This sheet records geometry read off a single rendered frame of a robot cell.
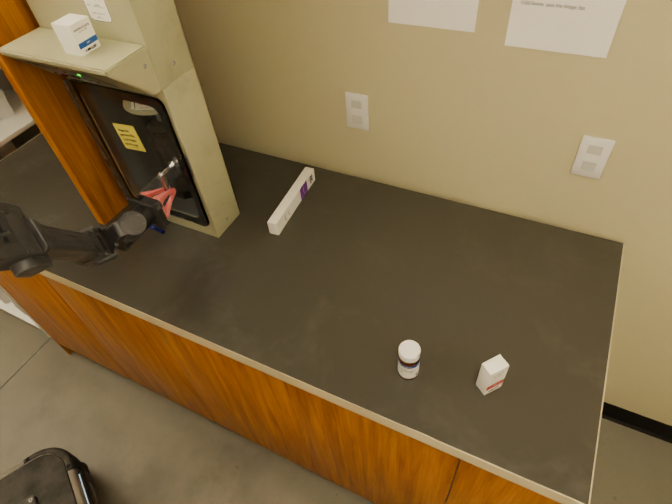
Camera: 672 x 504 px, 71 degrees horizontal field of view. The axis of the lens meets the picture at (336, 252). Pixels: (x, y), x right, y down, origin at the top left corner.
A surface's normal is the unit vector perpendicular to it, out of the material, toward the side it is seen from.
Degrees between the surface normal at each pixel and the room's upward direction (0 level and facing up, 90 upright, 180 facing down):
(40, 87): 90
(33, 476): 0
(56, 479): 0
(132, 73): 90
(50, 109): 90
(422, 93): 90
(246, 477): 0
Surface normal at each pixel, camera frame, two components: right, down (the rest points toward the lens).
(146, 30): 0.90, 0.28
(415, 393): -0.07, -0.66
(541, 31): -0.44, 0.69
